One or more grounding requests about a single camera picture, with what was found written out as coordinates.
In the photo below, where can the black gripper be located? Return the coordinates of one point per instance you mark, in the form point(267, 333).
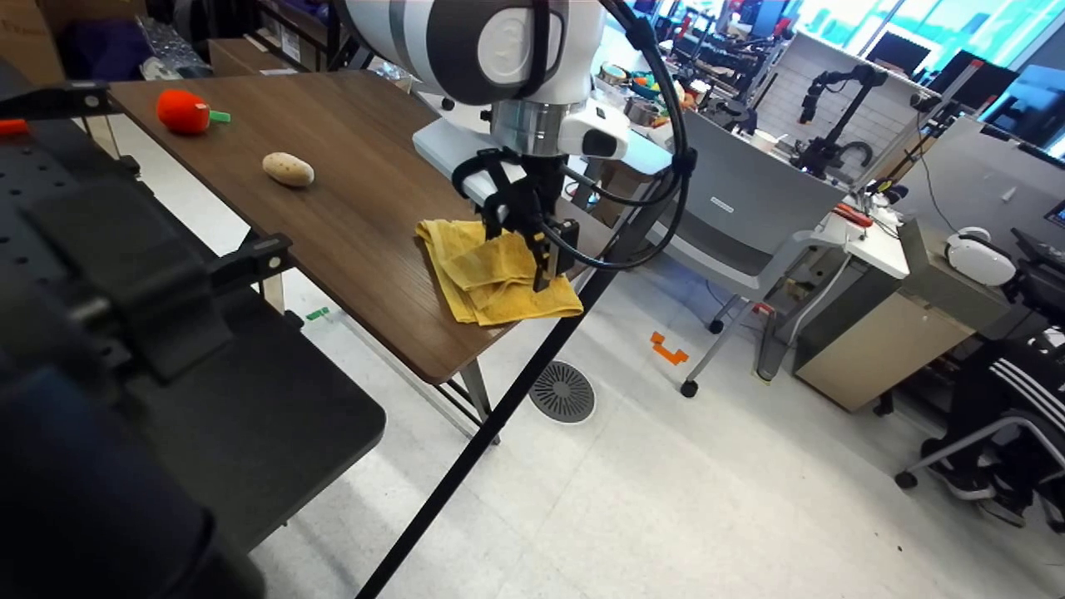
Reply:
point(521, 194)

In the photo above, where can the yellow towel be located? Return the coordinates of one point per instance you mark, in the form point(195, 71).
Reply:
point(489, 280)

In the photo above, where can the beige plush potato toy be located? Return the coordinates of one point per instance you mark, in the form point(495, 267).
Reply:
point(288, 172)

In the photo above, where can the orange plush tomato toy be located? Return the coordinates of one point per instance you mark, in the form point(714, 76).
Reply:
point(188, 113)

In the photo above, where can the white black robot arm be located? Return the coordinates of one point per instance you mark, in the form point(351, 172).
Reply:
point(529, 64)

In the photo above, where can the black tripod pole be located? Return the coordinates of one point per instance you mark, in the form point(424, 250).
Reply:
point(625, 240)

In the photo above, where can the round floor drain cover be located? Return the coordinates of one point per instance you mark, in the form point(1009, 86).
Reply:
point(563, 395)

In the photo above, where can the tan cabinet box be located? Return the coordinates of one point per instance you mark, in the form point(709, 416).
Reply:
point(880, 330)

